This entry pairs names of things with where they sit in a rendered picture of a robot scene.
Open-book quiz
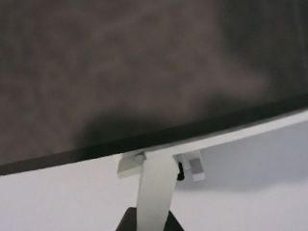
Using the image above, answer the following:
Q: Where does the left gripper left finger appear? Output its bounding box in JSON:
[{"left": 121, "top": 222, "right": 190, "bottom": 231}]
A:
[{"left": 115, "top": 207, "right": 137, "bottom": 231}]

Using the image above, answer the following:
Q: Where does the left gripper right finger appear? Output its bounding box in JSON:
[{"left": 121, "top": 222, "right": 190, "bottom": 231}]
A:
[{"left": 164, "top": 211, "right": 185, "bottom": 231}]

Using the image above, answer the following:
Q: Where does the green circuit board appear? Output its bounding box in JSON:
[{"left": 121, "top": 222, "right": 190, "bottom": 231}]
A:
[{"left": 116, "top": 109, "right": 308, "bottom": 231}]

